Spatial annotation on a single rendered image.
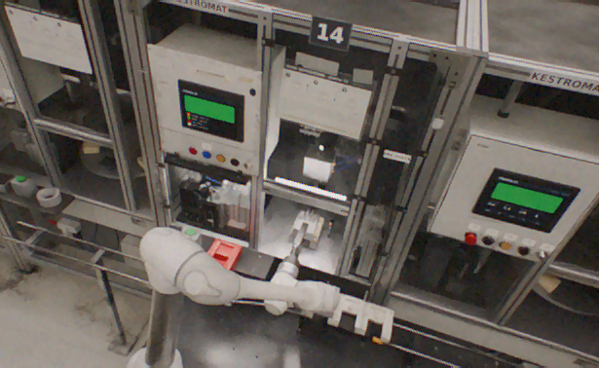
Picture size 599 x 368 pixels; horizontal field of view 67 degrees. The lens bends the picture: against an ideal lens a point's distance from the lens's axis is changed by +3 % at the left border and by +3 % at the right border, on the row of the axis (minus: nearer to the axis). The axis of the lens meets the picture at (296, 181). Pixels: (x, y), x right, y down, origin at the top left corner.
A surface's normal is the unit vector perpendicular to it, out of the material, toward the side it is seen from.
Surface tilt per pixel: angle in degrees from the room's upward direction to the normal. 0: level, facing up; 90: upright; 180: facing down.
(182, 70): 90
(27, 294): 0
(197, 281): 42
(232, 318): 0
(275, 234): 0
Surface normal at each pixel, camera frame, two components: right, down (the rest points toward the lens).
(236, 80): -0.29, 0.61
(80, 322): 0.10, -0.74
